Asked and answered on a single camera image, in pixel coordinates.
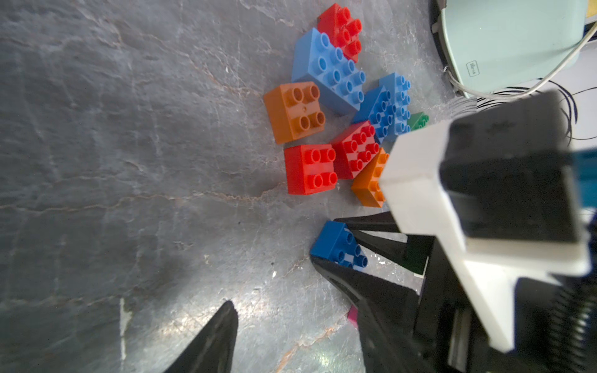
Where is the small red lego brick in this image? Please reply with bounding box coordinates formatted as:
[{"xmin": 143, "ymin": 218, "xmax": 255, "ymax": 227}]
[
  {"xmin": 317, "ymin": 3, "xmax": 362, "ymax": 63},
  {"xmin": 284, "ymin": 144, "xmax": 338, "ymax": 195}
]

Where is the red lego brick long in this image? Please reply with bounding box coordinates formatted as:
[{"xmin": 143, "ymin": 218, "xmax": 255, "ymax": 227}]
[{"xmin": 331, "ymin": 121, "xmax": 381, "ymax": 180}]

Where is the green lego brick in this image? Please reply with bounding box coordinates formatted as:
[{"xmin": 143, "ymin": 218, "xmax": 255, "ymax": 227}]
[{"xmin": 407, "ymin": 112, "xmax": 429, "ymax": 131}]

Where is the brown lego brick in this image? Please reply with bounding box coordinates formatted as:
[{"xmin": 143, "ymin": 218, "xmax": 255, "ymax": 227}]
[{"xmin": 264, "ymin": 82, "xmax": 326, "ymax": 145}]

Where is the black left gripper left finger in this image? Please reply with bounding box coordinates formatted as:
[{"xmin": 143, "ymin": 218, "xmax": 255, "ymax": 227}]
[{"xmin": 166, "ymin": 300, "xmax": 239, "ymax": 373}]

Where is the white toaster cable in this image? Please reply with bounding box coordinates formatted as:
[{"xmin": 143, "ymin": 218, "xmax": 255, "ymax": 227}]
[{"xmin": 445, "ymin": 20, "xmax": 597, "ymax": 101}]

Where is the light blue long lego brick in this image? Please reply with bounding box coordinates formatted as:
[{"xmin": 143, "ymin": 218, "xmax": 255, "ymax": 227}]
[{"xmin": 291, "ymin": 28, "xmax": 366, "ymax": 115}]

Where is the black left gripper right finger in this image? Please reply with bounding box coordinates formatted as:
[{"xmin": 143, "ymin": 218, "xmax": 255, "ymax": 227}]
[{"xmin": 358, "ymin": 299, "xmax": 435, "ymax": 372}]

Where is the magenta lego brick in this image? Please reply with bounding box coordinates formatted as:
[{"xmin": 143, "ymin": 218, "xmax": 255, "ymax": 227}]
[{"xmin": 347, "ymin": 306, "xmax": 359, "ymax": 329}]

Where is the blue lego brick stacked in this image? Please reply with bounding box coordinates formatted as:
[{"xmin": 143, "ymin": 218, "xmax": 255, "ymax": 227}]
[{"xmin": 351, "ymin": 86, "xmax": 398, "ymax": 144}]

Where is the mint green toaster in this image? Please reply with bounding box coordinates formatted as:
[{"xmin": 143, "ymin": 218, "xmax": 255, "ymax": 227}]
[{"xmin": 432, "ymin": 0, "xmax": 592, "ymax": 98}]

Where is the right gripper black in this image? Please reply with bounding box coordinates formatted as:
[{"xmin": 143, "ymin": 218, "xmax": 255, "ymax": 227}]
[{"xmin": 309, "ymin": 211, "xmax": 596, "ymax": 372}]

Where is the orange lego brick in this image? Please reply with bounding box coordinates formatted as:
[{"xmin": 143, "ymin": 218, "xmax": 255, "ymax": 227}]
[{"xmin": 351, "ymin": 148, "xmax": 390, "ymax": 208}]

